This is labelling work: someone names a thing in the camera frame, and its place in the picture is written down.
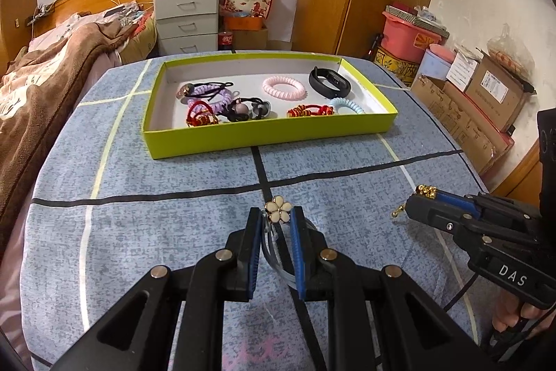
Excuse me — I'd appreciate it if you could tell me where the black hair tie with beads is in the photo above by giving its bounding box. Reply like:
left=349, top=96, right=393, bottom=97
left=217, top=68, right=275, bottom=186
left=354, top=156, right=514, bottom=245
left=227, top=95, right=275, bottom=122

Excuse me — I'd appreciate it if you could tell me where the purple spiral hair tie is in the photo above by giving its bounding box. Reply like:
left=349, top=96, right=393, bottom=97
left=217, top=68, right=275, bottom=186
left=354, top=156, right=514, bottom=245
left=182, top=85, right=234, bottom=116

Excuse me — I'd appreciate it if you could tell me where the round pale blue box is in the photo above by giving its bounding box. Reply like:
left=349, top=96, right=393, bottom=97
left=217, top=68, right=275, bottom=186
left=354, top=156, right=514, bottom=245
left=420, top=44, right=458, bottom=81

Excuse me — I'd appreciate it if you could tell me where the yellow patterned tin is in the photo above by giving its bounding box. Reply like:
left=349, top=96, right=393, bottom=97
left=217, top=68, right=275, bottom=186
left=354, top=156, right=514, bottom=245
left=373, top=45, right=420, bottom=88

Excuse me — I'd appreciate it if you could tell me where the brown blanket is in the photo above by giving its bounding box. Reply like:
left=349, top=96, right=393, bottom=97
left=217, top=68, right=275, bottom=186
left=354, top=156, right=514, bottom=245
left=0, top=11, right=154, bottom=226

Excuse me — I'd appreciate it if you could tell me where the pink plastic bucket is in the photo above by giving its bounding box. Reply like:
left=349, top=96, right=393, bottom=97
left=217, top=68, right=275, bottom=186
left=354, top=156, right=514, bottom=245
left=381, top=7, right=450, bottom=66

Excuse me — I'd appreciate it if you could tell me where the wooden door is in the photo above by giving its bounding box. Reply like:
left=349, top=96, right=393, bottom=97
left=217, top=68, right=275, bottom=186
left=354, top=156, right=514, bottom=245
left=0, top=0, right=42, bottom=68

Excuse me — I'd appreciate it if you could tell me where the red knotted bracelet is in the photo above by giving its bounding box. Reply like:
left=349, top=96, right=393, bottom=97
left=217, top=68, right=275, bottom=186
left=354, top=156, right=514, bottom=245
left=186, top=100, right=221, bottom=128

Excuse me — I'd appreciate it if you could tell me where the small cardboard box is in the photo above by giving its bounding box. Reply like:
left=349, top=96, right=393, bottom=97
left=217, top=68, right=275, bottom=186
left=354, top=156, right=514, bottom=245
left=232, top=27, right=269, bottom=50

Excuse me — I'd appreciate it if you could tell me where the red gold bracelet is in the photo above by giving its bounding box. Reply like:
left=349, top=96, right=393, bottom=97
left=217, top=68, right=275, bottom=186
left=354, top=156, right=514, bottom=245
left=286, top=104, right=336, bottom=120

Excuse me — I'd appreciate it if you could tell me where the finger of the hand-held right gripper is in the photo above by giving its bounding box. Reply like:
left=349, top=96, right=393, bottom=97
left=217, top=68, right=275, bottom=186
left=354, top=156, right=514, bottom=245
left=435, top=191, right=539, bottom=221
left=406, top=197, right=483, bottom=241

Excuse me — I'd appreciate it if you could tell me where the blue spiral hair tie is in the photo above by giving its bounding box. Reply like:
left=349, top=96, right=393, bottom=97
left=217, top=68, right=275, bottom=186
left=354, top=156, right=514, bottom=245
left=327, top=97, right=366, bottom=116

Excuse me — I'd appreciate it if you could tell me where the grey drawer cabinet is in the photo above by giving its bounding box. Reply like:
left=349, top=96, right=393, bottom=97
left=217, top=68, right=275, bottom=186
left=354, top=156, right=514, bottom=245
left=152, top=0, right=221, bottom=57

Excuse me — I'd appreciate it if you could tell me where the flat cardboard box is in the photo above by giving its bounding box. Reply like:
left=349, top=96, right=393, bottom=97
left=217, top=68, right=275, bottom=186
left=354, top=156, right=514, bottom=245
left=410, top=74, right=515, bottom=181

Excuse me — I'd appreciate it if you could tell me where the blue hair tie white flower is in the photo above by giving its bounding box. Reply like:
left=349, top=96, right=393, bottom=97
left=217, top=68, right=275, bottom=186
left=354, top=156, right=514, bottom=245
left=260, top=196, right=319, bottom=290

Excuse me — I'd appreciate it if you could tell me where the orange box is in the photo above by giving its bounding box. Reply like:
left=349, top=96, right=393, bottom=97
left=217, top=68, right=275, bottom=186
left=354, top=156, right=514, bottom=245
left=223, top=15, right=266, bottom=32

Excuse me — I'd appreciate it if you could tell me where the green cardboard box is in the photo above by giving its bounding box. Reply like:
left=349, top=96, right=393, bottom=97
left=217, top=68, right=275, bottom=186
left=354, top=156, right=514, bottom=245
left=142, top=52, right=399, bottom=160

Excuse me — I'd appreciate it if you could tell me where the pink spiral hair tie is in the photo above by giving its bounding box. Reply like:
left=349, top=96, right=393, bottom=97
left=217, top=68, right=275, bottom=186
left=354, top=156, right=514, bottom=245
left=262, top=76, right=309, bottom=99

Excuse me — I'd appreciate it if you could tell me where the black wristband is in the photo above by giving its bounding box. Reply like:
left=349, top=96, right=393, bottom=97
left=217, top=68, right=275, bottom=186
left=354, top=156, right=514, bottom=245
left=308, top=66, right=353, bottom=99

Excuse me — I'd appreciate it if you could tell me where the black hair tie pink tag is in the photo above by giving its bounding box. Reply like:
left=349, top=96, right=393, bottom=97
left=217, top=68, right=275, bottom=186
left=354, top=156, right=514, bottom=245
left=175, top=81, right=235, bottom=101

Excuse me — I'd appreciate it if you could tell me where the power strip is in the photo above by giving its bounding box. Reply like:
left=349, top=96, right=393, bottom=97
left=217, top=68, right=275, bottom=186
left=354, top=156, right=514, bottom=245
left=27, top=3, right=56, bottom=26

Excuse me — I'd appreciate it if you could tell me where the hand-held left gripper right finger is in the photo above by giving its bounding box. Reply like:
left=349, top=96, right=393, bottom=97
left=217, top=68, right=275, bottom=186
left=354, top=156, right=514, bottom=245
left=290, top=206, right=487, bottom=371

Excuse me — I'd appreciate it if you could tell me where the person's right hand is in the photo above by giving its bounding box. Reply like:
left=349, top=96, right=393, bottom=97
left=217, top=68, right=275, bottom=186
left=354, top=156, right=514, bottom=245
left=493, top=297, right=556, bottom=337

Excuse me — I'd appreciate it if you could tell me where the gold bead hair tie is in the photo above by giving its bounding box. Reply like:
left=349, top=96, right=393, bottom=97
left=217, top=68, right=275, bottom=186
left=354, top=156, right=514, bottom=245
left=392, top=184, right=438, bottom=219

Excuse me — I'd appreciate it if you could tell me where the open cardboard box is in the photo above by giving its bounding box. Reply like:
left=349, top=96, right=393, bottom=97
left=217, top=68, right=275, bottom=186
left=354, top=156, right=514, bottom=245
left=447, top=48, right=536, bottom=134

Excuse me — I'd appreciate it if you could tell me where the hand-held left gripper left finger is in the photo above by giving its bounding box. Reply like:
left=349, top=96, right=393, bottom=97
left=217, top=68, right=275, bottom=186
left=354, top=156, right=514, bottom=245
left=50, top=207, right=263, bottom=371

